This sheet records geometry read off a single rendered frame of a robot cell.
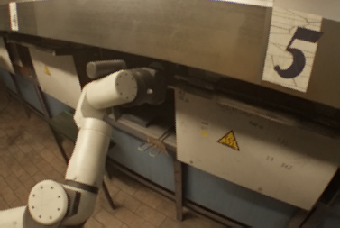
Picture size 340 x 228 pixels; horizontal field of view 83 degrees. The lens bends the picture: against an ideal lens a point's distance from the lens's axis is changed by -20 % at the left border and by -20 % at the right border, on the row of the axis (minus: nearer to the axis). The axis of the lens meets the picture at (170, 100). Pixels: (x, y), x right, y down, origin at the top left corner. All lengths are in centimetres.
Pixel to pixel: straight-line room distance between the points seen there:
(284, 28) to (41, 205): 51
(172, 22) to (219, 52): 12
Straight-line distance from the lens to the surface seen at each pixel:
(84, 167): 43
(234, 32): 46
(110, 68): 52
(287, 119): 58
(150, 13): 55
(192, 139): 92
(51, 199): 41
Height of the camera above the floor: 172
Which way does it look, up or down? 34 degrees down
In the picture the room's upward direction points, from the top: 3 degrees counter-clockwise
